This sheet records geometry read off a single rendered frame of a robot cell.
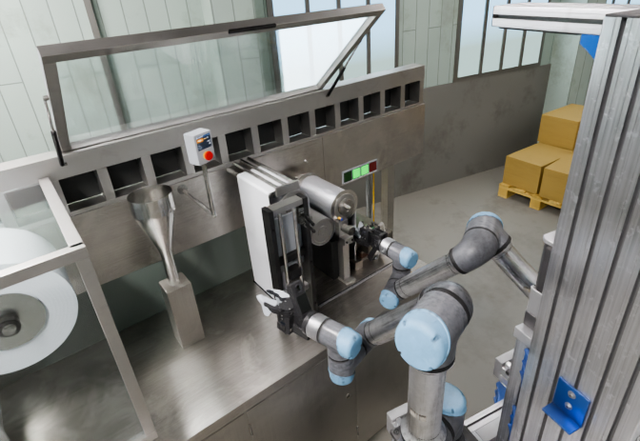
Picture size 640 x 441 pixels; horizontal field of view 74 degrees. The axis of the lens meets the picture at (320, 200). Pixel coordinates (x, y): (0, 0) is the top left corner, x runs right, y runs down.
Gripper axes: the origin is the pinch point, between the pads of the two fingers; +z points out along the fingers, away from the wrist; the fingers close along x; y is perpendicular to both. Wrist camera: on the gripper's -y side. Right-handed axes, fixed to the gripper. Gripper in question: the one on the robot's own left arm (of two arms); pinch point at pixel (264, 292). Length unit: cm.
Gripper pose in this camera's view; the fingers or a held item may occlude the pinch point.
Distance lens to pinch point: 139.7
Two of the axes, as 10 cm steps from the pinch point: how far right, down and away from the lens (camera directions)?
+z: -7.8, -2.4, 5.8
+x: 6.3, -2.7, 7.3
